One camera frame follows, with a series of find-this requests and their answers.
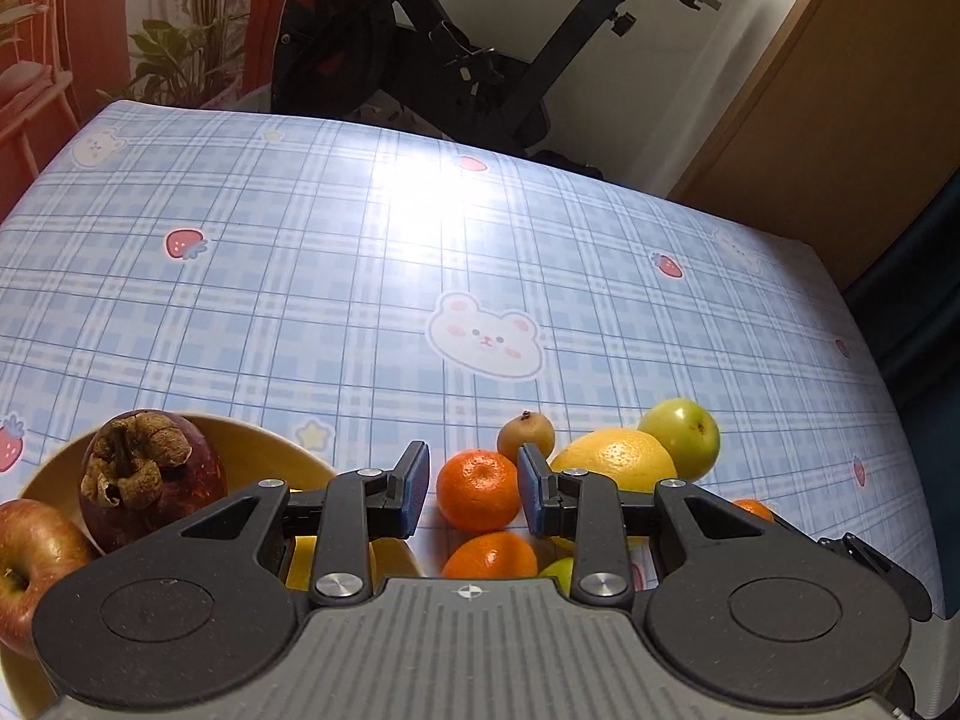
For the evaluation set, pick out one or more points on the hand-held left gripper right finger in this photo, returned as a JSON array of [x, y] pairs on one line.
[[532, 491]]

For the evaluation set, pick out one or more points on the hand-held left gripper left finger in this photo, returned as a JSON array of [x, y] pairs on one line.
[[414, 487]]

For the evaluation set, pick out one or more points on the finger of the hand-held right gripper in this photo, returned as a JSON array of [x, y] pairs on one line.
[[892, 577]]

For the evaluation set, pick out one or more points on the orange tangerine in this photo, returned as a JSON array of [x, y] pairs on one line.
[[476, 487], [487, 555], [754, 510]]

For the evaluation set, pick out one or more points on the small brown round fruit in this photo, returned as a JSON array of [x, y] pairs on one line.
[[525, 435]]

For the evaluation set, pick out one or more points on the green apple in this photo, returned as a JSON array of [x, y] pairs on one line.
[[559, 571], [682, 435]]

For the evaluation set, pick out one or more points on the yellow lemon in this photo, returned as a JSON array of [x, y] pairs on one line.
[[615, 457]]

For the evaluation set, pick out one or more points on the yellow bowl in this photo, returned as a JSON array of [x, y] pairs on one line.
[[240, 435]]

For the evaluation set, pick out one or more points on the dark red mangosteen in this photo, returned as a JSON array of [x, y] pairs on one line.
[[187, 480]]

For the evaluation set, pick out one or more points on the red apple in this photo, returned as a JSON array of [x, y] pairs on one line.
[[37, 562]]

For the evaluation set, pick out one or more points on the dark teal curtain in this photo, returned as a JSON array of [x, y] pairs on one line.
[[922, 352]]

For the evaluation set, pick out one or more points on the blue plaid tablecloth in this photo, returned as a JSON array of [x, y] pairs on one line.
[[300, 277]]

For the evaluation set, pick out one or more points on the black exercise bike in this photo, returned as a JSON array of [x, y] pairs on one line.
[[450, 52]]

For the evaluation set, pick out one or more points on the wooden cabinet panel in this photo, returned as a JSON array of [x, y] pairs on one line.
[[825, 127]]

